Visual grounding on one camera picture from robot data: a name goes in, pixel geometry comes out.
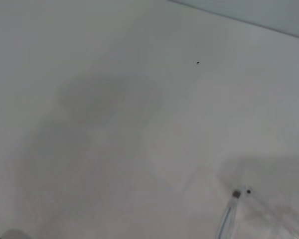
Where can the clear white glasses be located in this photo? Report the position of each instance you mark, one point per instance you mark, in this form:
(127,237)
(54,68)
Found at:
(235,193)

